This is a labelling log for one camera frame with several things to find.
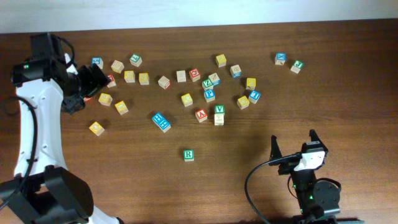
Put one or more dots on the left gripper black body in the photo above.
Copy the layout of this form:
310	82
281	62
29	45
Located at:
85	84

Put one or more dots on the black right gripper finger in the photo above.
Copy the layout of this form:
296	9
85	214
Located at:
315	140
275	152

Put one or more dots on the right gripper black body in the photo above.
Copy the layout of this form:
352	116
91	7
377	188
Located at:
286	167

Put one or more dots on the yellow S wooden block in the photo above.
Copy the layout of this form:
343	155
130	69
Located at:
105	99

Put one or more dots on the green R wooden block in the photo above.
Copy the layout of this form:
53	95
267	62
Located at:
188	155

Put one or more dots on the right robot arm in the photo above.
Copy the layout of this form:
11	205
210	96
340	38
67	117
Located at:
318	199

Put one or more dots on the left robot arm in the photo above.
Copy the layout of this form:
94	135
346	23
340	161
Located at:
43	190

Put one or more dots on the blue S wooden block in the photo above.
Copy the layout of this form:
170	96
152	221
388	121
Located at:
97	61

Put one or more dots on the red M wooden block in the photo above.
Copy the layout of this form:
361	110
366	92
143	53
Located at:
87	99

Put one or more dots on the yellow block right lower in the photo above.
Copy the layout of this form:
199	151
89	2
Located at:
243	102

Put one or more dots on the blue I wooden block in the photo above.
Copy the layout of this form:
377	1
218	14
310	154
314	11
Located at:
254	96

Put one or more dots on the red A block left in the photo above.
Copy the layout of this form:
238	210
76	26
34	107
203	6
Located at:
112	82

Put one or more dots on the red a block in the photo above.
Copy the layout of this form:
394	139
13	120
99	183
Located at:
112	82
201	115

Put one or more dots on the plain yellow-side wooden block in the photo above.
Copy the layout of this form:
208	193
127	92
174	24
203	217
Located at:
117	66

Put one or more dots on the green V wooden block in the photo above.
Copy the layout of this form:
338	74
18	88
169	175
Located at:
219	109

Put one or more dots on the green J wooden block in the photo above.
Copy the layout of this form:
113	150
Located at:
297	66

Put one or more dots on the yellow block right upper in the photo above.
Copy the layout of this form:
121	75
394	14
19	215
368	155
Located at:
250	83

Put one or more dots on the yellow O block near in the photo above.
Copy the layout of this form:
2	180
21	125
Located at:
96	128

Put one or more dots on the yellow o block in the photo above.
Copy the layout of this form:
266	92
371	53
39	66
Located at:
96	128
121	107

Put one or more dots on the red A block centre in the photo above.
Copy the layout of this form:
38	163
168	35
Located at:
201	115

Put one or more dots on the yellow C wooden block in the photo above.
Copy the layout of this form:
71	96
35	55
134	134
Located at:
129	76

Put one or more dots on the blue X wooden block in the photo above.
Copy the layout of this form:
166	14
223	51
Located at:
280	58

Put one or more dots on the yellow O block middle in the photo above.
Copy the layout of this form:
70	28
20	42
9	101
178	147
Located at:
121	107

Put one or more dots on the blue P wooden block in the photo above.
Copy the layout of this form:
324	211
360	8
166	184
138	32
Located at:
209	95

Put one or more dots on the green L wooden block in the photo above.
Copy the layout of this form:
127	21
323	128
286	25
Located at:
135	60

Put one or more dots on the blue-side block far right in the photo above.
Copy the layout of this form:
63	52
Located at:
235	71

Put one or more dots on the plain blue-side block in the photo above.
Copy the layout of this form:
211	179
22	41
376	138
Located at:
214	79

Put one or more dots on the green Z wooden block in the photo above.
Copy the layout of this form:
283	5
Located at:
207	84

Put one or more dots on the yellow block centre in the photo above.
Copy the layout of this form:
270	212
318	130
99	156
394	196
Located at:
187	100

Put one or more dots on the yellow block far top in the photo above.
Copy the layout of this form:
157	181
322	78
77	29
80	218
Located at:
221	60

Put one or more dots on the red G wooden block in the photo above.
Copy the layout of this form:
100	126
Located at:
194	75

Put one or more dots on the plain red-side wooden block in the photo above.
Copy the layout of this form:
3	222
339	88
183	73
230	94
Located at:
164	82

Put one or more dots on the blue H block upper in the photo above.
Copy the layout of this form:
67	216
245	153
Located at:
157	118

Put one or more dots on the plain green-side wooden block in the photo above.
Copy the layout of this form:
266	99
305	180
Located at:
181	76

